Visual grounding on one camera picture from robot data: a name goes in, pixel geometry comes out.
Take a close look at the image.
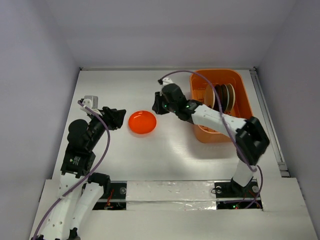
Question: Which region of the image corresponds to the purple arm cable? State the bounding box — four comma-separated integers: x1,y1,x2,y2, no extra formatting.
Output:
31,99,111,240
159,70,263,210

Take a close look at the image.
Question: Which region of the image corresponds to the cream white plate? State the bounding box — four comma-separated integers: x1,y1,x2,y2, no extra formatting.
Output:
203,84,216,109

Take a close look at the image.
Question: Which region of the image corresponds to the orange plastic dish rack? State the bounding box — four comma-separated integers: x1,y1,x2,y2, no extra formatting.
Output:
189,68,253,144

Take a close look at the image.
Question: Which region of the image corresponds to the blue patterned plate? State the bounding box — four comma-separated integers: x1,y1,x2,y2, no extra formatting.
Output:
224,83,236,113

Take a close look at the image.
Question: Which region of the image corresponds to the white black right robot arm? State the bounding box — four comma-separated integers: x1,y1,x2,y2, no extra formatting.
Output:
152,79,270,196

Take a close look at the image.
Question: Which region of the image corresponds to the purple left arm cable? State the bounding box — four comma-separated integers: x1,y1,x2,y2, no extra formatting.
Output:
31,99,111,240

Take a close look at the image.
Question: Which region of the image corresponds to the dark brown plate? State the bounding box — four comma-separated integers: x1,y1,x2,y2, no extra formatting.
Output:
215,84,229,113

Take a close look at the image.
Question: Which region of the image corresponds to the orange plastic plate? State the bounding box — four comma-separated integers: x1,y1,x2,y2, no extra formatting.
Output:
128,110,157,135

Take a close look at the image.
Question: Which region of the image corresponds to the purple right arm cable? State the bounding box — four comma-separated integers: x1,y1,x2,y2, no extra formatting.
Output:
159,70,263,210

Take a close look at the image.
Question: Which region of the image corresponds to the silver tape covered board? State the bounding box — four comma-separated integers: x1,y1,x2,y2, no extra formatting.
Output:
125,180,217,211

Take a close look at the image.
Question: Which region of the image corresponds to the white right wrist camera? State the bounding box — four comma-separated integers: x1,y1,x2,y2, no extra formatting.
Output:
158,77,174,87

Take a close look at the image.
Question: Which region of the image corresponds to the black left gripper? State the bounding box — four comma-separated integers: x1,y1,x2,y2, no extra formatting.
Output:
87,105,126,149

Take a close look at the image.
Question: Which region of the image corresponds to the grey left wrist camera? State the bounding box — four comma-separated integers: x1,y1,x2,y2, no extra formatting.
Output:
79,95,99,109

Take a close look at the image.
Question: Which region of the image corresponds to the aluminium rail right side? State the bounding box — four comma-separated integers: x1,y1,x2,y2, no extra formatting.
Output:
249,67,291,178

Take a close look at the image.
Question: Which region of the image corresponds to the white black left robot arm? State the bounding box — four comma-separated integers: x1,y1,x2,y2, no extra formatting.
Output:
32,106,126,240

